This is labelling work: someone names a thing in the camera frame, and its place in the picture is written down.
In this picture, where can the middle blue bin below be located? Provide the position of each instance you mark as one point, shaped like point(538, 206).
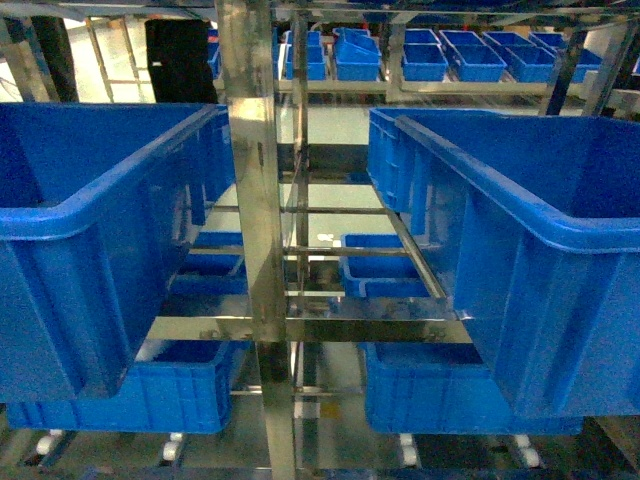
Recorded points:
point(380, 277)

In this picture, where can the steel rack cross beam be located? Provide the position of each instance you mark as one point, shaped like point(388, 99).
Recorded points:
point(310, 319)

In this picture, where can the lower blue bin right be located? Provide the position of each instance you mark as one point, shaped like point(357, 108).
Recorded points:
point(442, 388)

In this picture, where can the lower blue bin left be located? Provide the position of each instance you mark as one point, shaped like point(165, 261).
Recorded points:
point(185, 389)

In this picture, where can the large blue bin right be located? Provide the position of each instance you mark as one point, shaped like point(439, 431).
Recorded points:
point(531, 226)

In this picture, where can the large blue bin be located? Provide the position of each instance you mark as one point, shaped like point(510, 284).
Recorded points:
point(531, 226)
point(100, 205)

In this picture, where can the large blue bin left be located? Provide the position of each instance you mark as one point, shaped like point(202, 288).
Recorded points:
point(100, 205)

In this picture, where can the person in black clothes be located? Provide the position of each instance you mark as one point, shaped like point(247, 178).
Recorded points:
point(177, 61)

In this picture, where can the steel rack vertical post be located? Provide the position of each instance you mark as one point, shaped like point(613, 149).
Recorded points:
point(246, 42)

